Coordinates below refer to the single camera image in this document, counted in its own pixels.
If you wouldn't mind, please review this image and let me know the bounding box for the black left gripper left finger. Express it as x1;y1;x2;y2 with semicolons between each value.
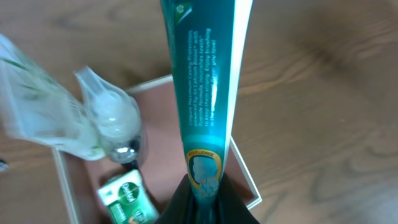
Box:
154;174;195;224

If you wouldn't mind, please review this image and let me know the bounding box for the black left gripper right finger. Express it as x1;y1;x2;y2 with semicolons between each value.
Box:
216;174;259;224

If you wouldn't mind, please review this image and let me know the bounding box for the green toothpaste tube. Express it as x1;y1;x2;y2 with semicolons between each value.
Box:
161;0;253;210

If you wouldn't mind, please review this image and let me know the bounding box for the clear foam pump bottle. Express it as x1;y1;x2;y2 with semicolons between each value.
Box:
74;66;144;169

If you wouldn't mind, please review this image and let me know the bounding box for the green white soap box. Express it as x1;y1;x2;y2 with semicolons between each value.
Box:
97;169;159;224

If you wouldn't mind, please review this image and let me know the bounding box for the white Pantene tube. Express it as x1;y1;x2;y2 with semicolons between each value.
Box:
1;35;105;161

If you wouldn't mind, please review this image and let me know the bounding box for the white cardboard box pink inside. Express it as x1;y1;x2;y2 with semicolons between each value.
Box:
53;75;262;223

